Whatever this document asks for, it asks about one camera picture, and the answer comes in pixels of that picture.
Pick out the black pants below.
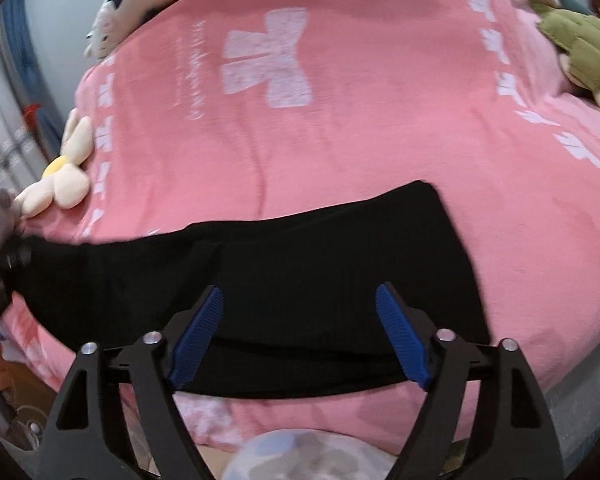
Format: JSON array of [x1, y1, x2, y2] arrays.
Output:
[[2, 180, 492, 402]]

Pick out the person's knee in patterned trousers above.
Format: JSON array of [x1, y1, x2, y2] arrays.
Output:
[[219, 429, 397, 480]]

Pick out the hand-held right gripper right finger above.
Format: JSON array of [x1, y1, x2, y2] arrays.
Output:
[[374, 282, 567, 480]]

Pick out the blue curtain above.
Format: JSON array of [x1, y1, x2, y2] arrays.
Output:
[[7, 0, 56, 126]]

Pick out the pink bow-print blanket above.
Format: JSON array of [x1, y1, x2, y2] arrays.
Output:
[[0, 0, 600, 453]]

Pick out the dark pillow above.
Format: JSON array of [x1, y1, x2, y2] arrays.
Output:
[[549, 0, 600, 17]]

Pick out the white cat plush toy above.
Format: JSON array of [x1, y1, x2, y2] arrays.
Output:
[[84, 0, 183, 62]]

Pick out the teddy bear in green jacket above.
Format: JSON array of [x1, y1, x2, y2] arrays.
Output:
[[529, 0, 600, 122]]

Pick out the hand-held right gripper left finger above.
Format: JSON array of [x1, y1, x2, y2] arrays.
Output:
[[40, 284, 225, 480]]

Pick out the cream flower plush toy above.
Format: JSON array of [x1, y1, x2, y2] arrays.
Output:
[[14, 115, 95, 219]]

